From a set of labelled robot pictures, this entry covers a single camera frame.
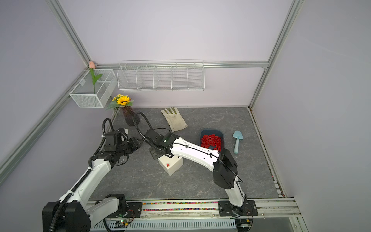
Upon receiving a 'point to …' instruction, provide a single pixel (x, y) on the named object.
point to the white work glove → (176, 121)
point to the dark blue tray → (208, 132)
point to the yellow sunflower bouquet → (120, 100)
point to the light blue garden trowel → (237, 135)
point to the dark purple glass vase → (131, 117)
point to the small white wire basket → (93, 90)
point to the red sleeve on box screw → (167, 165)
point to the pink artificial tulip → (95, 78)
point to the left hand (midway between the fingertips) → (141, 142)
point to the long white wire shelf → (161, 75)
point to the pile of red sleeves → (211, 140)
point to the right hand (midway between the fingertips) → (156, 149)
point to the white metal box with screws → (171, 164)
